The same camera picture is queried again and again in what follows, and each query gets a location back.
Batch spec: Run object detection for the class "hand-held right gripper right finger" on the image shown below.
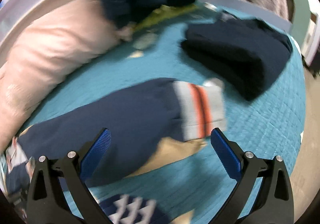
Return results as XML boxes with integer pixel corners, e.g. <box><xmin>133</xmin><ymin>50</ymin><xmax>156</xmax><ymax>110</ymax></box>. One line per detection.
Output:
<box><xmin>211</xmin><ymin>128</ymin><xmax>294</xmax><ymax>224</ymax></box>

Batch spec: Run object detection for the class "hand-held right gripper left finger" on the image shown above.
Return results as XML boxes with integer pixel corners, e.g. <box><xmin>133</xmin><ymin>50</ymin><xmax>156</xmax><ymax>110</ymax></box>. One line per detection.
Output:
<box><xmin>26</xmin><ymin>128</ymin><xmax>112</xmax><ymax>224</ymax></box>

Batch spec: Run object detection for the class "yellow-green cloth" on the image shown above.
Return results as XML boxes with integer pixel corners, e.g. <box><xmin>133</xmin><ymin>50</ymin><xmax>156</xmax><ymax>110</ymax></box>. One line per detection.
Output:
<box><xmin>135</xmin><ymin>4</ymin><xmax>198</xmax><ymax>31</ymax></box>

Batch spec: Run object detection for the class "grey-green curved frame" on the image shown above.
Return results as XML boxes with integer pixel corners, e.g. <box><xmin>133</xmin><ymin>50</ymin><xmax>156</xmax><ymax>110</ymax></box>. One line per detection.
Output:
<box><xmin>246</xmin><ymin>0</ymin><xmax>312</xmax><ymax>48</ymax></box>

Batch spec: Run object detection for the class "folded dark navy garment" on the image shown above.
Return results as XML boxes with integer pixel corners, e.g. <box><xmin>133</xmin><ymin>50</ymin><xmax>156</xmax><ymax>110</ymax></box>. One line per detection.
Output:
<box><xmin>180</xmin><ymin>18</ymin><xmax>293</xmax><ymax>102</ymax></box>

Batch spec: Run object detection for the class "white furniture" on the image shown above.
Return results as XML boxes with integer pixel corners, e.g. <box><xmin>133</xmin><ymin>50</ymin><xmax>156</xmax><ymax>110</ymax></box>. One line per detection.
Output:
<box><xmin>301</xmin><ymin>12</ymin><xmax>320</xmax><ymax>65</ymax></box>

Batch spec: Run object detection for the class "teal quilted bedspread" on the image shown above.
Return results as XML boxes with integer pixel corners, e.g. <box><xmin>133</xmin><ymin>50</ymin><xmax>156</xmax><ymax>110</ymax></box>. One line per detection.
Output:
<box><xmin>0</xmin><ymin>6</ymin><xmax>307</xmax><ymax>224</ymax></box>

